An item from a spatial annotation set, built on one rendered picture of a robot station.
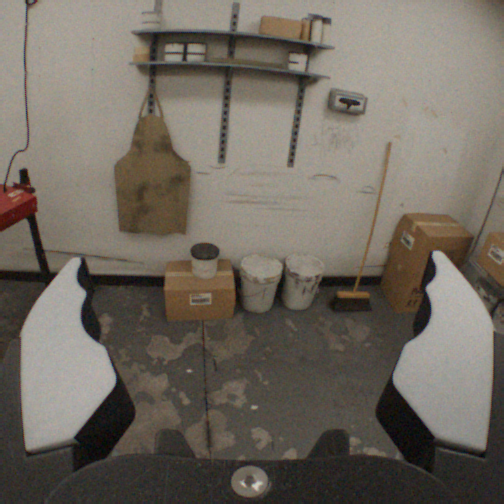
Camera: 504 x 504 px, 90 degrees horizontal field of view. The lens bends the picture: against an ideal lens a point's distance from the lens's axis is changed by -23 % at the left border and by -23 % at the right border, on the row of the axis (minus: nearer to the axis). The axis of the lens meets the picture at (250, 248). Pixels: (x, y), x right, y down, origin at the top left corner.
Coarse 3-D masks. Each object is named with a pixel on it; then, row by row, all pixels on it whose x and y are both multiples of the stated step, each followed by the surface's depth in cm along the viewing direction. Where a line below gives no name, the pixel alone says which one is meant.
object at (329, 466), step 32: (160, 448) 5; (320, 448) 5; (64, 480) 4; (96, 480) 4; (128, 480) 4; (160, 480) 4; (192, 480) 4; (224, 480) 4; (256, 480) 4; (288, 480) 4; (320, 480) 4; (352, 480) 4; (384, 480) 4; (416, 480) 4
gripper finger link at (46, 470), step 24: (0, 384) 6; (0, 408) 5; (0, 432) 5; (0, 456) 4; (24, 456) 4; (48, 456) 5; (72, 456) 5; (0, 480) 4; (24, 480) 4; (48, 480) 4
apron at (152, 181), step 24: (144, 120) 188; (144, 144) 196; (168, 144) 199; (120, 168) 201; (144, 168) 205; (168, 168) 206; (120, 192) 210; (144, 192) 213; (168, 192) 215; (120, 216) 221; (144, 216) 223; (168, 216) 224
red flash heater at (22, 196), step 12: (0, 192) 144; (12, 192) 144; (24, 192) 145; (0, 204) 131; (12, 204) 132; (24, 204) 136; (36, 204) 144; (0, 216) 123; (12, 216) 130; (24, 216) 138; (0, 228) 125
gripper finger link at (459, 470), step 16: (496, 336) 7; (496, 352) 6; (496, 368) 6; (496, 384) 5; (496, 400) 5; (496, 416) 5; (496, 432) 4; (432, 448) 5; (448, 448) 5; (496, 448) 4; (416, 464) 5; (432, 464) 4; (448, 464) 4; (464, 464) 4; (480, 464) 4; (496, 464) 4; (448, 480) 4; (464, 480) 4; (480, 480) 4; (496, 480) 4; (464, 496) 4; (480, 496) 3; (496, 496) 3
